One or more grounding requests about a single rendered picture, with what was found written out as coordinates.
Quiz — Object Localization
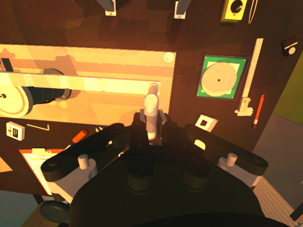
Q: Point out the white tweezers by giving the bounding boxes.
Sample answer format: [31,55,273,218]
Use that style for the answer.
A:
[248,0,262,24]

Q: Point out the orange handle screwdriver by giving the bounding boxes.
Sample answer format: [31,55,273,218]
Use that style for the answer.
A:
[64,129,89,150]

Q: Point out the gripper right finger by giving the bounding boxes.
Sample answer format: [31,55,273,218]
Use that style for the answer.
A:
[160,113,269,178]

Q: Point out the dark round stool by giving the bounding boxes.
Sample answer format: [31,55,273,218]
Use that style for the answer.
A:
[38,200,71,224]

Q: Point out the black knob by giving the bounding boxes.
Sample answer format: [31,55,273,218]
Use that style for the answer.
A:
[230,0,244,14]

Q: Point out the dark box with white knob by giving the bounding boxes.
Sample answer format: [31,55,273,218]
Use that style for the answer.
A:
[281,35,299,57]

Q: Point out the white square plate with hole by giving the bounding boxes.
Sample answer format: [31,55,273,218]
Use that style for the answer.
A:
[195,114,219,133]

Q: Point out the tan machine base plate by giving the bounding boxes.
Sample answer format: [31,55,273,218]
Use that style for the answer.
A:
[0,43,177,127]

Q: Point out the tan paper sheet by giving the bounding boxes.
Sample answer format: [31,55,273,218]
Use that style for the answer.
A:
[0,156,14,173]

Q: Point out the green tray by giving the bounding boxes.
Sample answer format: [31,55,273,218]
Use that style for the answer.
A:
[195,54,251,101]

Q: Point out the orange pen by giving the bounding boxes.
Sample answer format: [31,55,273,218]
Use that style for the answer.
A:
[251,94,265,129]

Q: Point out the orange clipboard with paper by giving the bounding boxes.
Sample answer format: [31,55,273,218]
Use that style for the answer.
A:
[18,147,67,196]

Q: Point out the white cylinder lever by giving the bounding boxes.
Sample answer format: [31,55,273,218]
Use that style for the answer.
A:
[144,83,160,140]

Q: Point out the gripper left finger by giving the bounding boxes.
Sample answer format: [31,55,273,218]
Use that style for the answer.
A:
[40,113,153,182]

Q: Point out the cream beam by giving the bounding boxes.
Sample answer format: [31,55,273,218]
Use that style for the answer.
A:
[0,71,161,96]

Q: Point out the cream hex key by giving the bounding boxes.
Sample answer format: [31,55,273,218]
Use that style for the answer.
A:
[26,123,50,131]

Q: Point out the yellow control box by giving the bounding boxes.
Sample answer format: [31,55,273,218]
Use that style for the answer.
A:
[220,0,252,23]

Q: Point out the white timer box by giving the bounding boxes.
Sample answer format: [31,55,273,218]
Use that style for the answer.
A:
[6,121,26,141]

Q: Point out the cream round disc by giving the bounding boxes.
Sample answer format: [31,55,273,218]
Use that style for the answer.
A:
[201,62,238,97]

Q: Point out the white caliper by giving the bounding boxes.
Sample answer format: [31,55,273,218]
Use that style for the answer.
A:
[234,38,264,116]

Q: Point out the black motor cylinder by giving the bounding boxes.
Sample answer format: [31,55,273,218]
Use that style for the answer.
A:
[25,86,72,107]

